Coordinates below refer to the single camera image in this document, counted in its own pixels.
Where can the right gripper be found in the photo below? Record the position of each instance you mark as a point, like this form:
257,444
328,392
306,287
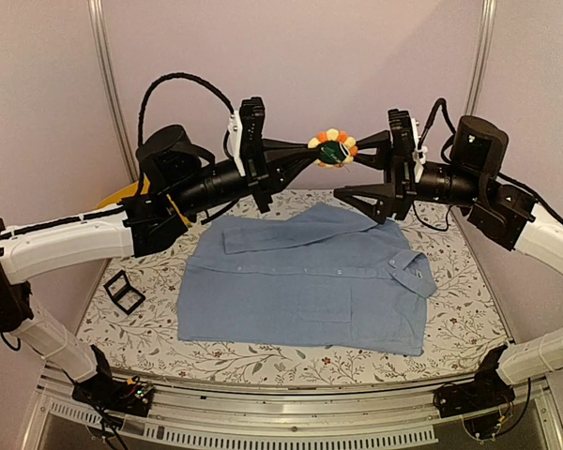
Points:
392,197

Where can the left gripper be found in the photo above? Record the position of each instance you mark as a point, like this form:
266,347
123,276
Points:
278,174

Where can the yellow orange flower brooch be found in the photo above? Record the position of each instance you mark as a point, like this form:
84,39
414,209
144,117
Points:
336,148

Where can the blue button-up shirt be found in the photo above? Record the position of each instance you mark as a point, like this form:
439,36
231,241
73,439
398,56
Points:
327,276

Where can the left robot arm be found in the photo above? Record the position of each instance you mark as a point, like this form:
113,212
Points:
184,181

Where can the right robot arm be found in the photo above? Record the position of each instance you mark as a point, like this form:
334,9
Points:
506,211

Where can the black brooch case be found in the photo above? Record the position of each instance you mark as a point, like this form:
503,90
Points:
122,294

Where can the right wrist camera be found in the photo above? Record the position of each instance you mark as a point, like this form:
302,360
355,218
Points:
419,154

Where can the right aluminium corner post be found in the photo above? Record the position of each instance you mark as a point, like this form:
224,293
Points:
481,58

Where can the aluminium corner post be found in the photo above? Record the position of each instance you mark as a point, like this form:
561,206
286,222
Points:
481,58
106,70

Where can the left aluminium corner post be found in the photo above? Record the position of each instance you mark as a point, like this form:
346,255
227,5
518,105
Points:
106,70

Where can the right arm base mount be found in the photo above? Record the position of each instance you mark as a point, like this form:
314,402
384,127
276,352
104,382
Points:
484,406

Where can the aluminium front rail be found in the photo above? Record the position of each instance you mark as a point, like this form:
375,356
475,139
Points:
188,414

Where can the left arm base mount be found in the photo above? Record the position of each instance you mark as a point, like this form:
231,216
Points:
106,393

